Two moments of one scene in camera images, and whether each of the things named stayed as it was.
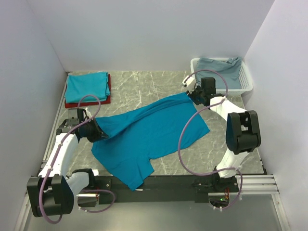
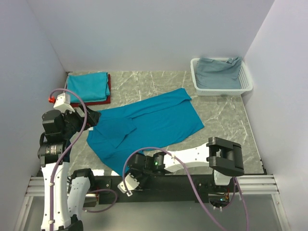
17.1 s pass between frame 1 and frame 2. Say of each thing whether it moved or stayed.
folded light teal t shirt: stayed
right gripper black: moved
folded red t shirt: stayed
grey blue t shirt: stayed
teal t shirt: moved
